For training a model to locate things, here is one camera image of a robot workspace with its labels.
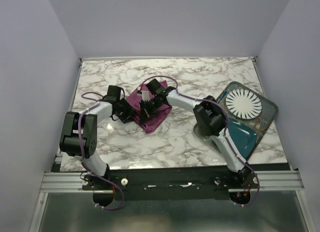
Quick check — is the teal square plate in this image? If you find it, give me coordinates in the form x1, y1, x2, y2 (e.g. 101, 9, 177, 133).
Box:
228, 118, 258, 160

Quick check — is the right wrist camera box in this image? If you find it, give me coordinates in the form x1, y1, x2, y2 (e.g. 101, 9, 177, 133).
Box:
146, 78, 166, 96

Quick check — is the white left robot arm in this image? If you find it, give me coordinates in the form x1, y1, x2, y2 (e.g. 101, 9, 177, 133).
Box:
59, 99, 137, 190

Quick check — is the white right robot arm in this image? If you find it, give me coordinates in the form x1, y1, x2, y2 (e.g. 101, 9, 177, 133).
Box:
137, 86, 252, 188

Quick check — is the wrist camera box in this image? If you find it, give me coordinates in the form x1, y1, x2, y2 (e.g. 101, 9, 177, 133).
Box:
146, 78, 166, 96
104, 85, 122, 104

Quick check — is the aluminium frame rail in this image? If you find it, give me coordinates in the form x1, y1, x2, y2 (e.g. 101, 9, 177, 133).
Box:
40, 170, 305, 194

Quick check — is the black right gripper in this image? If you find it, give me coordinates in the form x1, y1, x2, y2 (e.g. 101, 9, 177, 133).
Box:
138, 96, 161, 126

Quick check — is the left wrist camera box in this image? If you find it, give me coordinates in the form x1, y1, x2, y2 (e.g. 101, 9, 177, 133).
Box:
104, 85, 122, 104

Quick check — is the white blue striped plate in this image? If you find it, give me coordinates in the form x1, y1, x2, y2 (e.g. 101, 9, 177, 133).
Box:
225, 88, 262, 120

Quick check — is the purple cloth napkin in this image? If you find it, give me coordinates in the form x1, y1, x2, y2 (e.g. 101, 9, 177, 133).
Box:
126, 80, 174, 134

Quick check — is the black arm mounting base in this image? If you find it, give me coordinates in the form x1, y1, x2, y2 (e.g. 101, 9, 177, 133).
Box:
82, 165, 258, 204

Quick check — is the green floral serving tray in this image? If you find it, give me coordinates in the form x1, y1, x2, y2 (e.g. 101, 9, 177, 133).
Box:
192, 80, 280, 161

